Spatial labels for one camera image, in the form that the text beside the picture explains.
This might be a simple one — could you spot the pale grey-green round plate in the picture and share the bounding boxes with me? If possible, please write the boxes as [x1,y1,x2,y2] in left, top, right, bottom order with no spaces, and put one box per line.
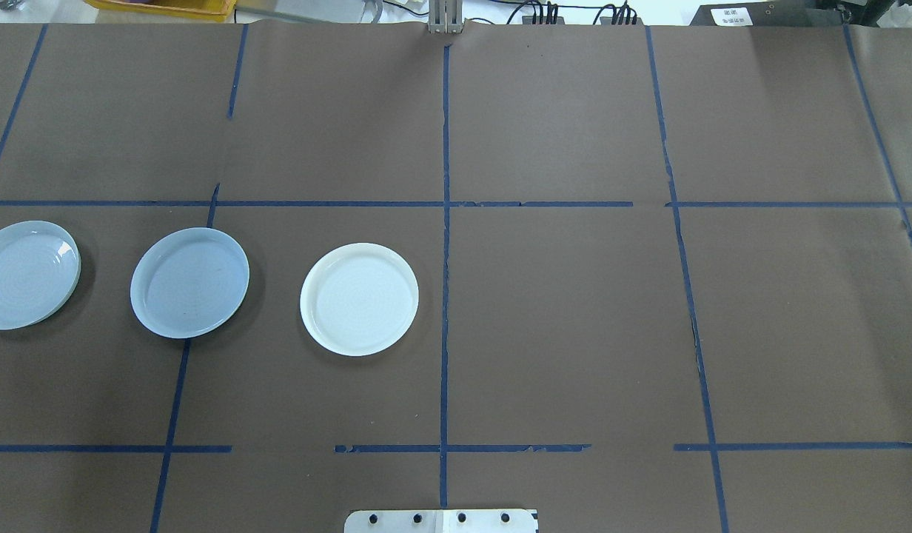
[0,220,82,332]

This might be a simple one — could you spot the white round plate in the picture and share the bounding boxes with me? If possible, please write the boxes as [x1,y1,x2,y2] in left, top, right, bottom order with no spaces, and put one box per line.
[299,242,420,358]

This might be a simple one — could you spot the light blue round plate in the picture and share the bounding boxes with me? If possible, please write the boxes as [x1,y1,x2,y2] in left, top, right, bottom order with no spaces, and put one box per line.
[130,227,251,341]

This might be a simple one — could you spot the yellow plastic tray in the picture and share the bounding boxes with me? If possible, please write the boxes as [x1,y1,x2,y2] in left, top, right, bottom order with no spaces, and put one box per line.
[82,0,239,23]

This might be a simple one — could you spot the black box with white label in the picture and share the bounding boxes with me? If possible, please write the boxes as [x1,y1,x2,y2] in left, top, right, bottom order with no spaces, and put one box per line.
[688,0,858,28]

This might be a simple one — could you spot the aluminium frame post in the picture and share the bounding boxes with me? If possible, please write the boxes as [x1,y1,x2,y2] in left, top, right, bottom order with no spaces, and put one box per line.
[428,0,463,37]

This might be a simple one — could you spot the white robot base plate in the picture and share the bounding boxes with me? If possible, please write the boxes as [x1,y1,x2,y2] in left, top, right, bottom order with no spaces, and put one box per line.
[343,509,540,533]

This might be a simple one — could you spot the black cable bundle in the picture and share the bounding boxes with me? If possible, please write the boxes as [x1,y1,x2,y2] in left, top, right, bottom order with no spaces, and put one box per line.
[506,1,562,26]
[598,2,640,26]

